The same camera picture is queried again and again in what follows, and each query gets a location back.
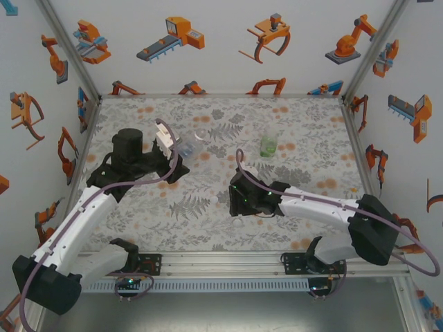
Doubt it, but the blue label plastic bottle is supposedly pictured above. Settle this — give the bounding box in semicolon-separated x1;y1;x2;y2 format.
179;140;197;160

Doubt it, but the white slotted cable duct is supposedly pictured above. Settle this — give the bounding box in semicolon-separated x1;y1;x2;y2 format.
46;279;309;293

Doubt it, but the aluminium table edge rail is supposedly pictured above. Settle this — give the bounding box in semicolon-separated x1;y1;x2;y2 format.
340;98;395;250
62;98;104;222

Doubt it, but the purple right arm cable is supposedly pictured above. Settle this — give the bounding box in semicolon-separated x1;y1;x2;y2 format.
235;149;441;301

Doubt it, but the green plastic bottle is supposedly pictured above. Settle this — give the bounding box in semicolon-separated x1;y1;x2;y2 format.
259;126;278;159

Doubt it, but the aluminium frame leg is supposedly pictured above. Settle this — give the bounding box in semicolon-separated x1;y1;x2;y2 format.
394;276;428;332

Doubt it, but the clear plastic bottle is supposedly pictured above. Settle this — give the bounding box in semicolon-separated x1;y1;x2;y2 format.
179;128;210;159

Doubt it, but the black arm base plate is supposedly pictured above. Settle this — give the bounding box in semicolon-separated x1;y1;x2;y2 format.
283;252;347;276
99;254;163;277

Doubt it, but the aluminium frame post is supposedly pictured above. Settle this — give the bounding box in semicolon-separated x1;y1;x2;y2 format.
341;0;411;101
34;0;103;101

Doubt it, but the wide aluminium frame rail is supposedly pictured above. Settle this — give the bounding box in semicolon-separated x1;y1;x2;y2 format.
33;250;411;280

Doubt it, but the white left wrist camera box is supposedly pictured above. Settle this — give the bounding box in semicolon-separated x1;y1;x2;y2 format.
153;124;181;160

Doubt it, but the grey metal panel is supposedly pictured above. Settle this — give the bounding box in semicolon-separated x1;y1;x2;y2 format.
34;292;408;332

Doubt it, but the grey floral tablecloth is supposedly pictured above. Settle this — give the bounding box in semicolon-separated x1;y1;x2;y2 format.
71;98;387;252

